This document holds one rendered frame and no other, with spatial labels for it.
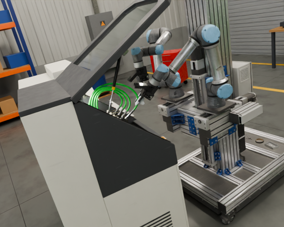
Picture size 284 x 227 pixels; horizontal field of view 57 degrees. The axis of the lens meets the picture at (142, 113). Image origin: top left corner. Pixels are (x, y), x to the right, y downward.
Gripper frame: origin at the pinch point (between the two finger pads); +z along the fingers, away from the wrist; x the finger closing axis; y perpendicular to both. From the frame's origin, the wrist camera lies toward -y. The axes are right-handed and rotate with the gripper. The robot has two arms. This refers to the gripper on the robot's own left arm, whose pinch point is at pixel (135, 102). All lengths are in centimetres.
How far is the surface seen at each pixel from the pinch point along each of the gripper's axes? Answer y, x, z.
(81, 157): -25, -49, 25
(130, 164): 7.9, -41.1, 21.4
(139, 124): 21.4, 18.6, 26.6
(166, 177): 40, -36, 24
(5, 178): -57, 113, 266
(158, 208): 47, -46, 46
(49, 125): -49, -48, 13
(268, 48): 414, 531, -78
